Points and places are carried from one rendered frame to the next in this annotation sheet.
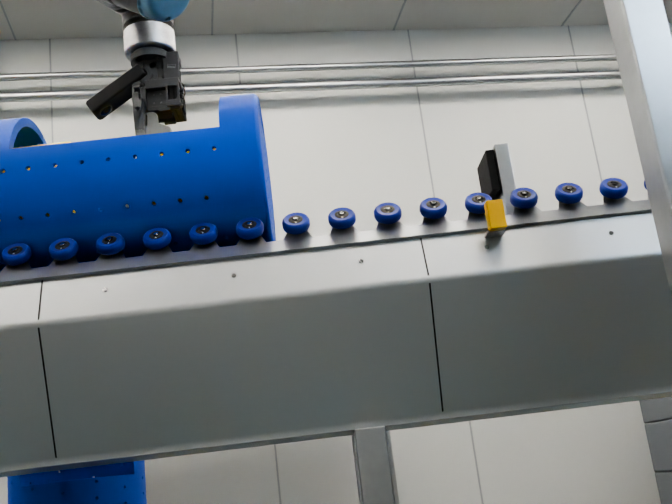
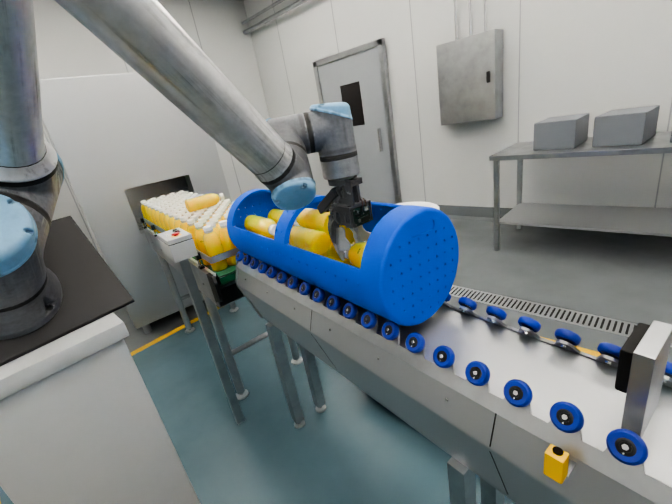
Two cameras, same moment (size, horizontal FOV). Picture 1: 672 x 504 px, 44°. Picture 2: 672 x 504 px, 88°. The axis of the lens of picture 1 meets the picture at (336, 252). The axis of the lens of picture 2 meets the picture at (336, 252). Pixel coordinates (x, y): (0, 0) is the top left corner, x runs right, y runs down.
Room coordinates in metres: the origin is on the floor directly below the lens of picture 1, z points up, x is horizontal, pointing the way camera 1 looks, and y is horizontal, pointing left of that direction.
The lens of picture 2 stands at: (0.83, -0.41, 1.45)
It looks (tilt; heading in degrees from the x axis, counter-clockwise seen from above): 21 degrees down; 58
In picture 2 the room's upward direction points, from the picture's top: 10 degrees counter-clockwise
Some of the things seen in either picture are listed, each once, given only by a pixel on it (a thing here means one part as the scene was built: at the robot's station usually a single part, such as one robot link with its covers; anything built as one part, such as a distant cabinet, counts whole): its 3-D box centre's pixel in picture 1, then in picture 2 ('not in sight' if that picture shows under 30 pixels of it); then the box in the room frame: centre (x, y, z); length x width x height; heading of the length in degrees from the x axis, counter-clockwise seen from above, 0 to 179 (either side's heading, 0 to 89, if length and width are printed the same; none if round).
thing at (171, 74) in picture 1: (157, 87); (348, 201); (1.33, 0.28, 1.25); 0.09 x 0.08 x 0.12; 92
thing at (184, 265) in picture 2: not in sight; (213, 346); (1.06, 1.23, 0.50); 0.04 x 0.04 x 1.00; 2
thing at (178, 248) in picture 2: not in sight; (176, 244); (1.06, 1.23, 1.05); 0.20 x 0.10 x 0.10; 92
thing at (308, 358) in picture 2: not in sight; (309, 362); (1.43, 0.97, 0.31); 0.06 x 0.06 x 0.63; 2
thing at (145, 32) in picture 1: (150, 47); (341, 168); (1.33, 0.28, 1.34); 0.10 x 0.09 x 0.05; 2
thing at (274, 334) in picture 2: not in sight; (286, 377); (1.29, 0.96, 0.31); 0.06 x 0.06 x 0.63; 2
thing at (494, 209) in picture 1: (492, 220); (563, 451); (1.27, -0.25, 0.92); 0.08 x 0.03 x 0.05; 2
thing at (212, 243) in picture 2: not in sight; (214, 249); (1.19, 1.15, 0.99); 0.07 x 0.07 x 0.19
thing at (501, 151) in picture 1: (498, 195); (639, 378); (1.41, -0.30, 1.00); 0.10 x 0.04 x 0.15; 2
